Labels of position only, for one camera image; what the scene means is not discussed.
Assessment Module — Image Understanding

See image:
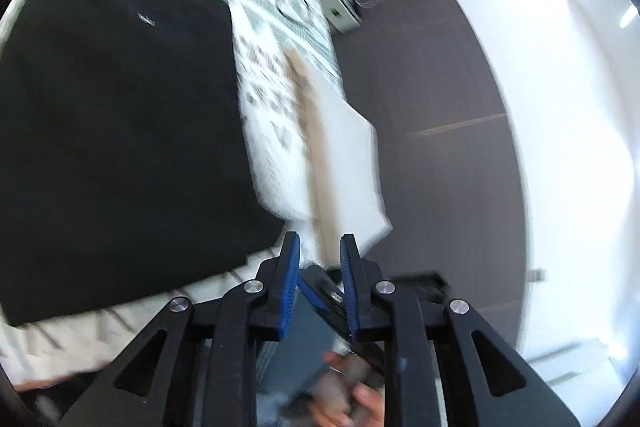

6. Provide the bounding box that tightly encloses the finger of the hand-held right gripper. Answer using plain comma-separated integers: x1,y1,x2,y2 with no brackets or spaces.
296,264,351,343

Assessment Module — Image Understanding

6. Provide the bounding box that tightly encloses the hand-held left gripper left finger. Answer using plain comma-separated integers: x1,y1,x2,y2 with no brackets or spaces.
60,231,302,427

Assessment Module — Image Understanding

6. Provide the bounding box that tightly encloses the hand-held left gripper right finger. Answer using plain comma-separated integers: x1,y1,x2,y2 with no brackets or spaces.
339,233,583,427

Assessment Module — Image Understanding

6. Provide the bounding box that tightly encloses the black garment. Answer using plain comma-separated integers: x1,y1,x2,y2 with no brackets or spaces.
0,0,286,328

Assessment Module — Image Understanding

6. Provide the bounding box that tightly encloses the person's right hand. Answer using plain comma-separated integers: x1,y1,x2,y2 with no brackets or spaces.
307,349,386,427

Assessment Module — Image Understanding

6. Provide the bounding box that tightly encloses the white mattress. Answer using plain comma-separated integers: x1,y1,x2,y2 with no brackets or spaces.
285,47,393,258

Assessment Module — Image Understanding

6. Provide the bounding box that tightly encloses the white geometric patterned blanket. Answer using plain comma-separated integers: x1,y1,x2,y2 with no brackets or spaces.
0,0,346,390

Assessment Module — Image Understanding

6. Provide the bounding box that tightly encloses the white box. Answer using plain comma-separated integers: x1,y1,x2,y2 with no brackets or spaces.
320,0,362,35

